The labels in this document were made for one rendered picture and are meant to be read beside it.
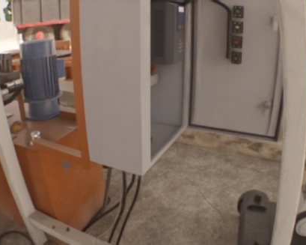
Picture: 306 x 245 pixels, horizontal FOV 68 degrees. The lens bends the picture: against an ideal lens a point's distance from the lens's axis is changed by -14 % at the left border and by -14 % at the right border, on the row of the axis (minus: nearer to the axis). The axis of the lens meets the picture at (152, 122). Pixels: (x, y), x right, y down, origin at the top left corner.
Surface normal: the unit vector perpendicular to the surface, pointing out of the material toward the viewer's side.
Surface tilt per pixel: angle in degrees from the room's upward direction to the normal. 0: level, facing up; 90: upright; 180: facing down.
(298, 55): 93
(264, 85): 90
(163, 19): 90
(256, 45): 90
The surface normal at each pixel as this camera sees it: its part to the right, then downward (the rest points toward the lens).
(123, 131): -0.43, 0.34
